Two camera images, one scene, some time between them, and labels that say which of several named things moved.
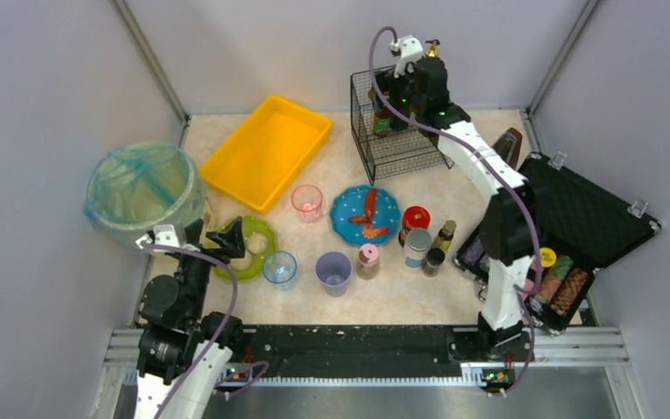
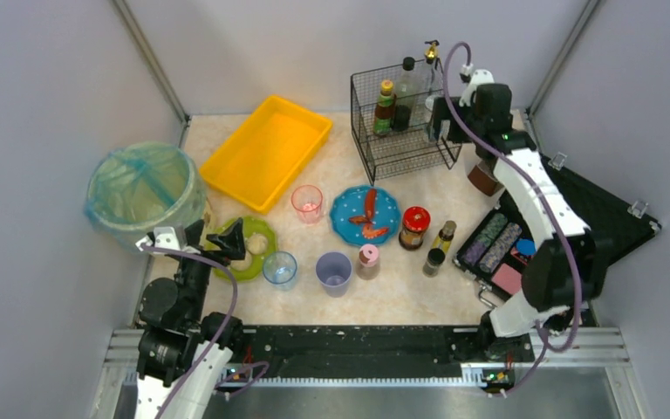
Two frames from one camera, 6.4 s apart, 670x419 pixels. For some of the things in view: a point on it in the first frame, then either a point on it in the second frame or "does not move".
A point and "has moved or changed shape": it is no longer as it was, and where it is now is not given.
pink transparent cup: [306, 200] does not move
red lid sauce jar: [413, 217] does not move
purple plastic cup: [333, 270] does not move
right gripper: [399, 92] to [442, 120]
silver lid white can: [419, 242] has moved or changed shape
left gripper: [206, 249] does not move
